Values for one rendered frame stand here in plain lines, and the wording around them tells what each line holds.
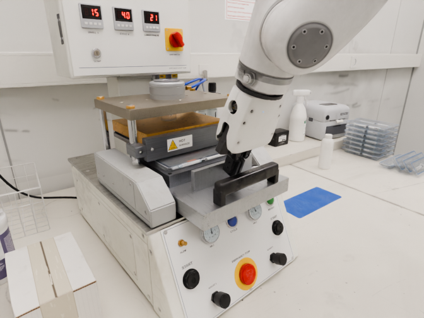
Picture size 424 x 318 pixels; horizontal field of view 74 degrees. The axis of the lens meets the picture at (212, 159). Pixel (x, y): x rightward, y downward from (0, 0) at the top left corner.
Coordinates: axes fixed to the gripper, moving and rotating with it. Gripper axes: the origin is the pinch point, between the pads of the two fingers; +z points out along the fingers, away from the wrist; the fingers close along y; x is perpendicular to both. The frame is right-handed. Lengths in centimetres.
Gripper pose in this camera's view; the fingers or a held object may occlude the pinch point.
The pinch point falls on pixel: (233, 164)
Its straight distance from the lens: 52.2
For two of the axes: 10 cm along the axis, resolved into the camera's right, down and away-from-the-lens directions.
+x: -6.1, -5.7, 5.6
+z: -2.2, 7.9, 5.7
